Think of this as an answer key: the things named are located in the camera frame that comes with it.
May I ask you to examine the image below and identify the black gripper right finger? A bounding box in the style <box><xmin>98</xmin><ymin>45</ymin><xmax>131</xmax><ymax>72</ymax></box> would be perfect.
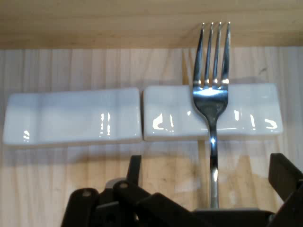
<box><xmin>268</xmin><ymin>153</ymin><xmax>303</xmax><ymax>227</ymax></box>

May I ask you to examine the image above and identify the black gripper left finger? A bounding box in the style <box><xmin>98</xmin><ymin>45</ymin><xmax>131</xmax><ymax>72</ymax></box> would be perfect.
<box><xmin>61</xmin><ymin>155</ymin><xmax>192</xmax><ymax>227</ymax></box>

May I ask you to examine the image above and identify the white ceramic cutlery rest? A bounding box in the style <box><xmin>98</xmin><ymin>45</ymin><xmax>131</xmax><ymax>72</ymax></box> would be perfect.
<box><xmin>143</xmin><ymin>83</ymin><xmax>284</xmax><ymax>142</ymax></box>
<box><xmin>2</xmin><ymin>87</ymin><xmax>143</xmax><ymax>148</ymax></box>

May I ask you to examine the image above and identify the silver metal fork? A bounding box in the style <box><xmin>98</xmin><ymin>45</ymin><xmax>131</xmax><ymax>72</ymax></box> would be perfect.
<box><xmin>192</xmin><ymin>21</ymin><xmax>232</xmax><ymax>209</ymax></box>

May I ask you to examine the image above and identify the light wooden drawer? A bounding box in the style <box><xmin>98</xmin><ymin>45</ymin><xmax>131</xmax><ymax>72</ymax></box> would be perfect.
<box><xmin>0</xmin><ymin>0</ymin><xmax>303</xmax><ymax>227</ymax></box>

